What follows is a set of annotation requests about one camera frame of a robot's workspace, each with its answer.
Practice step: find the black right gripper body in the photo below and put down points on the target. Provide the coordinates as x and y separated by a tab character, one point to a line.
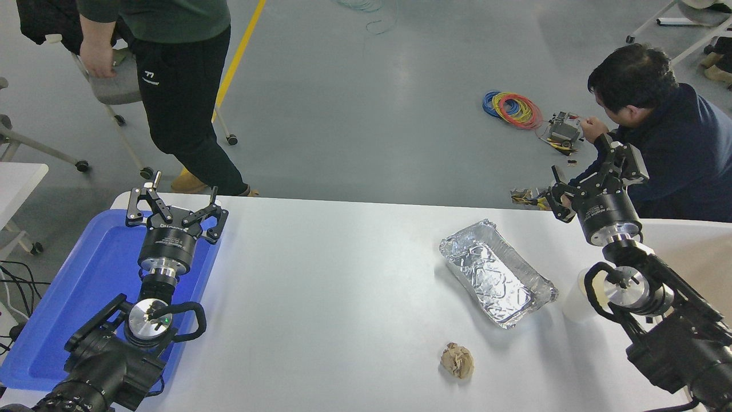
606	212

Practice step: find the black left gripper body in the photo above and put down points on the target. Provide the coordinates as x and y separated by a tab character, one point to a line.
168	246

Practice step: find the white paper cup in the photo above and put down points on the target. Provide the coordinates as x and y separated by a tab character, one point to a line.
575	303

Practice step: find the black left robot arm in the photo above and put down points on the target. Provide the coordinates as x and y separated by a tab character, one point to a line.
103	366

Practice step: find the person's forearm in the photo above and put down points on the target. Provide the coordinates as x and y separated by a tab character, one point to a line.
96	28

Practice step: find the person's right hand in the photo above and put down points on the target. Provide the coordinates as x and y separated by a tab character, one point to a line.
593	130

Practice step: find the person's hand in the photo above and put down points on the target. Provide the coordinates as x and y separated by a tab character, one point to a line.
98	57

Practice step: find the person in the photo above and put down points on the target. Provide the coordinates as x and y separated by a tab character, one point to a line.
686	149
717	74
177	86

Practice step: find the blue plastic tray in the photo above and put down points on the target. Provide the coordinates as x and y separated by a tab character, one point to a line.
74	286

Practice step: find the silver foil tray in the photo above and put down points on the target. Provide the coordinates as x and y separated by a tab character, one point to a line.
494	277

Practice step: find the large pale bin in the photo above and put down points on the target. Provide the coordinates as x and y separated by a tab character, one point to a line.
703	257

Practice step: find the grey wheeled chair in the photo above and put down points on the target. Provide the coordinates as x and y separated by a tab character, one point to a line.
117	86

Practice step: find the white wheeled chair base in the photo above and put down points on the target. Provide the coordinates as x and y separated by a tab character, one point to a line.
34	146

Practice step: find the white side table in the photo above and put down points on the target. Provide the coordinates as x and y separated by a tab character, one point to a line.
17	183

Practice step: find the crumpled tan paper ball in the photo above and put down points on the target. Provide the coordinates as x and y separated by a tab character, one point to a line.
457	360

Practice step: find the black jacket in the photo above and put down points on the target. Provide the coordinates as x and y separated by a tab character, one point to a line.
46	20

